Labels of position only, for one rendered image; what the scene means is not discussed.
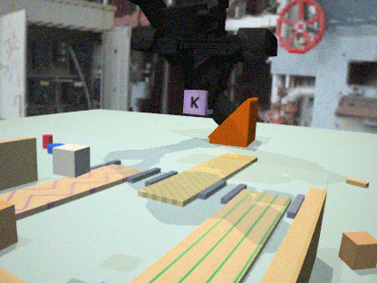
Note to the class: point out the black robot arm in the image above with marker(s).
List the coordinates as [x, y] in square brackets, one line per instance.
[192, 17]

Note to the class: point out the purple cube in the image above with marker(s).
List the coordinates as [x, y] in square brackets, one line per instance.
[196, 102]

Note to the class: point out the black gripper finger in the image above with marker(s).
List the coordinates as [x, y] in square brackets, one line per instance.
[221, 67]
[182, 67]

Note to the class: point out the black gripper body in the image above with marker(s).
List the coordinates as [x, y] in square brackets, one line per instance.
[258, 41]

